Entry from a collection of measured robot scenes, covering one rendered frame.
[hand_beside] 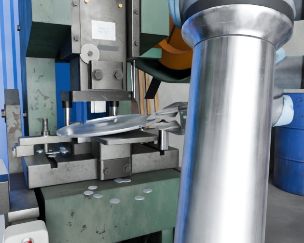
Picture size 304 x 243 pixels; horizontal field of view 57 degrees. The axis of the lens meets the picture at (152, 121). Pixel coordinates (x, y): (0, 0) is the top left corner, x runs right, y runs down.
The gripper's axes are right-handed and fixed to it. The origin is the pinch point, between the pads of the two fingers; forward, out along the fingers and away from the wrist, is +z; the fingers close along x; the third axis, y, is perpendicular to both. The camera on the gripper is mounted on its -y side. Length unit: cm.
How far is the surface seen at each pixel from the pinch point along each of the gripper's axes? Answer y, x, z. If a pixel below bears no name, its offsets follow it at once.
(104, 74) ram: -0.4, -14.4, 12.4
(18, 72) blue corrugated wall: -87, -31, 101
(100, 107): -8.3, -4.9, 17.8
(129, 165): 2.1, 11.8, 7.4
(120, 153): 3.4, 8.0, 9.0
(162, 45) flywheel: -44, -28, 1
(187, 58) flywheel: -27.7, -19.3, -10.0
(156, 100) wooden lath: -128, -4, 20
